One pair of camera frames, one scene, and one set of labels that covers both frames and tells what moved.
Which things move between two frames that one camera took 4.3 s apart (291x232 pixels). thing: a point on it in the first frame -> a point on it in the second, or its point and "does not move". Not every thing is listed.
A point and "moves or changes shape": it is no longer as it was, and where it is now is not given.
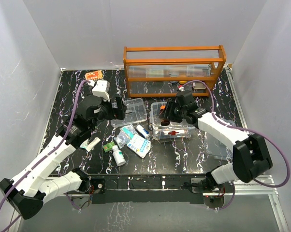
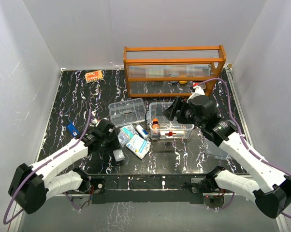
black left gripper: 120,110 -> 115,144
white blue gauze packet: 139,145 does not move
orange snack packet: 94,76 does not move
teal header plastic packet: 129,130 does not move
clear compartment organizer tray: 136,113 does not move
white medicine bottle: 119,156 moves or changes shape
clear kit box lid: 217,149 does not move
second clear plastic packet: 122,139 does not move
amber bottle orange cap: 164,122 -> 155,125
